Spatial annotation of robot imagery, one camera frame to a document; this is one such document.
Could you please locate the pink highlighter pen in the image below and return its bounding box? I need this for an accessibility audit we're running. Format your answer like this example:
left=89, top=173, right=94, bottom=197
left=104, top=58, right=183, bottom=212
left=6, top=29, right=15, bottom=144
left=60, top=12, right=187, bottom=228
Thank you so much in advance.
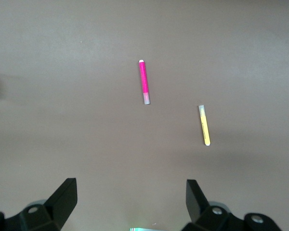
left=138, top=59, right=151, bottom=105

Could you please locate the yellow highlighter pen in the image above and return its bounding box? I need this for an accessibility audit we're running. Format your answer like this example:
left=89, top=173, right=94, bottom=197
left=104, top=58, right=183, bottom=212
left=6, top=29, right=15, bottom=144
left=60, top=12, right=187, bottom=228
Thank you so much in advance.
left=198, top=104, right=211, bottom=147

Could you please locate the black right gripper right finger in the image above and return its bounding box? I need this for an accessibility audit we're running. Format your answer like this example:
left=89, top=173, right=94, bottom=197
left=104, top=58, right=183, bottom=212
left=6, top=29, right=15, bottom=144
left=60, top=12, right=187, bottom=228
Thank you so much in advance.
left=181, top=179, right=283, bottom=231

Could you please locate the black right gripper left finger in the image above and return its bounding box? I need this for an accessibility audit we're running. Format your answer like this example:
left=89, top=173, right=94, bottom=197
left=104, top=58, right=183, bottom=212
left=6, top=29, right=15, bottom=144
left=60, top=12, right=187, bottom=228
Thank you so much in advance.
left=0, top=178, right=78, bottom=231

